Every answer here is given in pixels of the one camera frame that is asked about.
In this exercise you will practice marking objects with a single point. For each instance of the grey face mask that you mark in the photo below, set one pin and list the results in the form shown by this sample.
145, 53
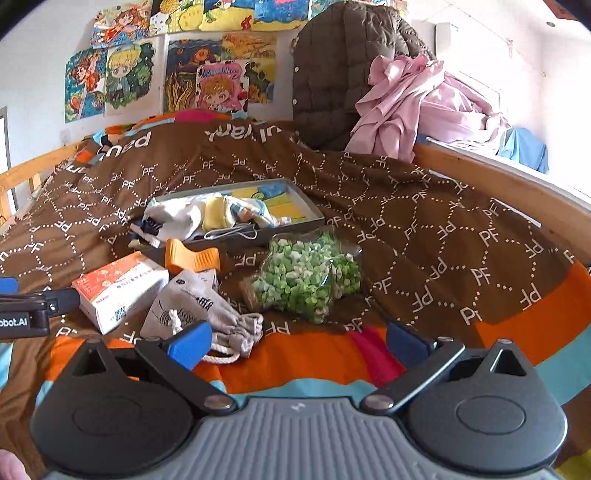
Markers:
231, 234

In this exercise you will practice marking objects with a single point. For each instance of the dark striped sock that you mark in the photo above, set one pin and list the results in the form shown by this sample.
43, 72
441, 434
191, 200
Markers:
147, 230

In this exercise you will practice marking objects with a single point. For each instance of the pink cloth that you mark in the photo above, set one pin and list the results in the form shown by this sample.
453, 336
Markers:
397, 110

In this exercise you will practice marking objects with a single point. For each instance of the blue sea poster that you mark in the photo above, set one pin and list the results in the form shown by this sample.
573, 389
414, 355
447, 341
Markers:
281, 9

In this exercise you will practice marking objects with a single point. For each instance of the orange and white box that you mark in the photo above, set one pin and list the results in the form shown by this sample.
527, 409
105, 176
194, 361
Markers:
120, 286

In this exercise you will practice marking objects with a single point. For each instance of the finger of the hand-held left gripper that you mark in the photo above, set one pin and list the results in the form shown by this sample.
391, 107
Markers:
7, 284
51, 300

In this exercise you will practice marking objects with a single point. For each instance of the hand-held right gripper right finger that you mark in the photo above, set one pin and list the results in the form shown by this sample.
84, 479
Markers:
408, 342

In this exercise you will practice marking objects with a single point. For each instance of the orange plastic clip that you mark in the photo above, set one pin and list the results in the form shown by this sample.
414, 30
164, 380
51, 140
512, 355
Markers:
189, 258

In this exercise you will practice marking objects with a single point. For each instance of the brown-haired child poster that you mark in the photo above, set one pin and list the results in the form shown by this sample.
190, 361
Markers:
221, 85

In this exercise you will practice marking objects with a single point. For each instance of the white air conditioner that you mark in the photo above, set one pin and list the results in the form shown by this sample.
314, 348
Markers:
445, 37

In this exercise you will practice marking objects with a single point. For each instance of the yellow beach poster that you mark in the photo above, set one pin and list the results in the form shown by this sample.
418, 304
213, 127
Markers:
226, 11

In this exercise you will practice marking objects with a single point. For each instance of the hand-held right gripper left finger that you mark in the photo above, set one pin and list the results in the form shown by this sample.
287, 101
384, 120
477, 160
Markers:
189, 342

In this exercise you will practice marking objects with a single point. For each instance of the white sock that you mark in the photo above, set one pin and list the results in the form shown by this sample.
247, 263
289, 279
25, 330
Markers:
171, 217

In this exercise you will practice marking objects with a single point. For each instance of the yellow black spotted poster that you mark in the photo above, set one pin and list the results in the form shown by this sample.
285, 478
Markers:
178, 14

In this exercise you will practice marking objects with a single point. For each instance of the lying orange-haired girl poster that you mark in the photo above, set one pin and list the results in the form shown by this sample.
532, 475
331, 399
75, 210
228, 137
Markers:
122, 25

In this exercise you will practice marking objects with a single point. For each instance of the person's pink clothing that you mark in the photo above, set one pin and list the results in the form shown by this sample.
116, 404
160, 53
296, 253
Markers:
9, 466

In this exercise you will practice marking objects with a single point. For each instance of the yellow field poster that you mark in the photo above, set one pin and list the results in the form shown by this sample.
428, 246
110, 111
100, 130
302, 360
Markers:
249, 46

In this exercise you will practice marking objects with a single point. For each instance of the window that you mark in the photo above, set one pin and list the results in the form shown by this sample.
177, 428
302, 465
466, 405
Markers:
4, 138

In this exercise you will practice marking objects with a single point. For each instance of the yellow toe pastel sock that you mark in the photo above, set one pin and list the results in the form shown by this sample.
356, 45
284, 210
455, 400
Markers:
214, 212

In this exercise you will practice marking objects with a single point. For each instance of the white ledge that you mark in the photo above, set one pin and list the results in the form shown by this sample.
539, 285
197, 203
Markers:
461, 150

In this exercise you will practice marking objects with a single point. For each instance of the blue green poster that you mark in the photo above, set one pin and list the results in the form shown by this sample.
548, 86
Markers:
323, 4

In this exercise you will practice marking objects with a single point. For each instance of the fish and seaweed poster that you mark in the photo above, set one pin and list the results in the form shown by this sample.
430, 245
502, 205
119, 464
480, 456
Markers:
184, 74

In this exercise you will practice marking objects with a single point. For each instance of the grey tray with cartoon picture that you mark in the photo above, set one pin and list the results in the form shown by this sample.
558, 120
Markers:
300, 203

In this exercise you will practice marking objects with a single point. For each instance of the brown quilted jacket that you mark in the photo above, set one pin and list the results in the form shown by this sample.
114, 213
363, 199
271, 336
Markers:
332, 78

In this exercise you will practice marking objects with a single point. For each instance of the blond boy poster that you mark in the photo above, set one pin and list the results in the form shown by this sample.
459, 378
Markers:
129, 76

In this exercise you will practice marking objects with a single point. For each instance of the blue cloth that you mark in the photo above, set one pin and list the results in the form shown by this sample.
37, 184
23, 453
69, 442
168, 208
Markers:
526, 150

